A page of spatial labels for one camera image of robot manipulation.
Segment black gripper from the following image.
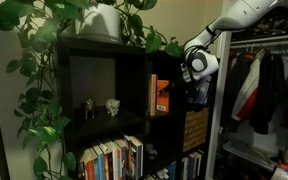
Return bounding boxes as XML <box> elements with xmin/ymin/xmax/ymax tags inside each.
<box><xmin>159</xmin><ymin>79</ymin><xmax>196</xmax><ymax>98</ymax></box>

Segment orange book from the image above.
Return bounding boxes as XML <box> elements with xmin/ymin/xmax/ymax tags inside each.
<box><xmin>156</xmin><ymin>80</ymin><xmax>169</xmax><ymax>112</ymax></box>

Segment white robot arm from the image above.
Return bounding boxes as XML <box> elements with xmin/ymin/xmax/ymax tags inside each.
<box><xmin>159</xmin><ymin>0</ymin><xmax>288</xmax><ymax>94</ymax></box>

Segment tan book middle compartment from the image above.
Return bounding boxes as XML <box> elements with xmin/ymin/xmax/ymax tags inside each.
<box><xmin>148</xmin><ymin>74</ymin><xmax>157</xmax><ymax>116</ymax></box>

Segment light blue thick book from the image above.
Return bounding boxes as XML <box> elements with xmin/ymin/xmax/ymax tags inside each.
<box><xmin>201</xmin><ymin>76</ymin><xmax>212</xmax><ymax>104</ymax></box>

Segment bottom right shelf books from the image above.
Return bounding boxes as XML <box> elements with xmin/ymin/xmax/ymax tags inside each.
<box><xmin>181</xmin><ymin>150</ymin><xmax>204</xmax><ymax>180</ymax></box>

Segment row of lower shelf books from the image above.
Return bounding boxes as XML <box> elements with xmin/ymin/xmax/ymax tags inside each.
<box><xmin>77</xmin><ymin>134</ymin><xmax>144</xmax><ymax>180</ymax></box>

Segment dark blue textbook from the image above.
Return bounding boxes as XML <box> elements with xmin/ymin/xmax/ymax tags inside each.
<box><xmin>193</xmin><ymin>80</ymin><xmax>205</xmax><ymax>104</ymax></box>

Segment woven storage basket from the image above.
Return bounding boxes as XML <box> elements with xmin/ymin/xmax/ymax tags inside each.
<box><xmin>183</xmin><ymin>108</ymin><xmax>209</xmax><ymax>152</ymax></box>

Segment black cube bookshelf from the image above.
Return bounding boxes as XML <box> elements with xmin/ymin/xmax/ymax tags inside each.
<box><xmin>56</xmin><ymin>37</ymin><xmax>217</xmax><ymax>180</ymax></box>

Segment white elephant figurine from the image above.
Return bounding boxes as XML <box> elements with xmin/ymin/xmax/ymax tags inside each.
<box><xmin>106</xmin><ymin>99</ymin><xmax>120</xmax><ymax>116</ymax></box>

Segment white red black jacket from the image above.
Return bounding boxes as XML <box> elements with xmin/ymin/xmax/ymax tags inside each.
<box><xmin>231</xmin><ymin>50</ymin><xmax>265</xmax><ymax>121</ymax></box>

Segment small brass robot figurine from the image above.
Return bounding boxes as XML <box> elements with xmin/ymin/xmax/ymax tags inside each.
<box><xmin>85</xmin><ymin>99</ymin><xmax>95</xmax><ymax>118</ymax></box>

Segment white plant pot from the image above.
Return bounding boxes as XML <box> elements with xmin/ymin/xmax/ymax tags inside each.
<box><xmin>75</xmin><ymin>2</ymin><xmax>121</xmax><ymax>44</ymax></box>

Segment black hanging coat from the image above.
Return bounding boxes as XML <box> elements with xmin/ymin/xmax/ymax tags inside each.
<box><xmin>249</xmin><ymin>50</ymin><xmax>286</xmax><ymax>135</ymax></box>

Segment metal closet rod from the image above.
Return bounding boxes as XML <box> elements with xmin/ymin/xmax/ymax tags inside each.
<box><xmin>230</xmin><ymin>35</ymin><xmax>288</xmax><ymax>49</ymax></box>

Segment green pothos plant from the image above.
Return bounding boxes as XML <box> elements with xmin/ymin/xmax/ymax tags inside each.
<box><xmin>0</xmin><ymin>0</ymin><xmax>183</xmax><ymax>180</ymax></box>

